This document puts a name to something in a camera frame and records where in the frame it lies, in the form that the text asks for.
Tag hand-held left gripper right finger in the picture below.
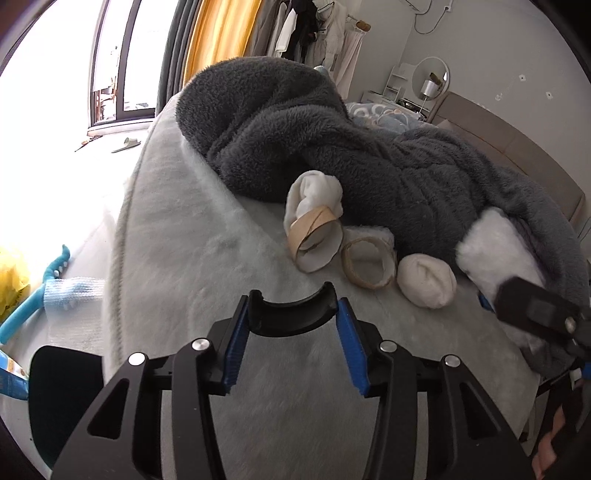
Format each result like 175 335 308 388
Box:
336 298 536 480

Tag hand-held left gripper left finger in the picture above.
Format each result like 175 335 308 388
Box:
51 291 253 480

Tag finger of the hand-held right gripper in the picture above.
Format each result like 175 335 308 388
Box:
478 276 583 344

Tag black curved plastic piece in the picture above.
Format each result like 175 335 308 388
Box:
248 282 340 337

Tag white fluffy cloth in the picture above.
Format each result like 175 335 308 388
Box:
455 208 548 354

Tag white sock ball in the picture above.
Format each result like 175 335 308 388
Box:
397 253 458 308

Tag person's right hand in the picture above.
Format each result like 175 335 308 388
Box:
531 408 573 480

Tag light grey fluffy bedspread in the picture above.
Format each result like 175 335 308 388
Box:
104 90 542 480

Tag flattened cardboard tube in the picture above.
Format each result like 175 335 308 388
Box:
288 206 341 260

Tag fluffy white sock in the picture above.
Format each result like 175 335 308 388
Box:
284 170 345 274

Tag beige padded headboard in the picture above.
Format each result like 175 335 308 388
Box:
427 91 587 227

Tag light blue sock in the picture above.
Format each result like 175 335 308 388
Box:
44 276 105 315

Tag blue snack packet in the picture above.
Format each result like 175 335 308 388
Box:
0 348 31 400

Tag yellow plastic bag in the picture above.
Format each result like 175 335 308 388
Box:
0 247 31 324

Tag blue patterned pillow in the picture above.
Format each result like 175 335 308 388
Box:
345 100 430 134

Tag silver table lamp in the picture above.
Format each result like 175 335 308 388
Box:
416 78 439 117

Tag dark grey fleece blanket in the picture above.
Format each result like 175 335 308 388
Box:
175 56 585 377

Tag round white mirror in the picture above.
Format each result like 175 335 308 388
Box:
412 56 450 100

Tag white dresser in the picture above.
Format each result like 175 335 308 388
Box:
361 90 430 117

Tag white desktop shelf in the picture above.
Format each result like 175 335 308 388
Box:
383 62 416 100

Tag hanging cream trousers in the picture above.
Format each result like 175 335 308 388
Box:
335 18 371 95

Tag grey curtain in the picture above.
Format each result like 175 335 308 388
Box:
156 0 204 116

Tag yellow curtain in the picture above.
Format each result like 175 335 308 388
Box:
182 0 264 88

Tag dark framed window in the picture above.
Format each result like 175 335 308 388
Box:
90 0 160 127

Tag hanging white garment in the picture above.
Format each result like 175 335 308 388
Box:
272 9 302 61

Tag hanging black garment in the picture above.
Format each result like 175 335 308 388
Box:
288 0 320 63

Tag cardboard tape ring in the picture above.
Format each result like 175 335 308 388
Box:
341 226 398 291

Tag black wall cable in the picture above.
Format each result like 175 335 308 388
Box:
413 4 451 35

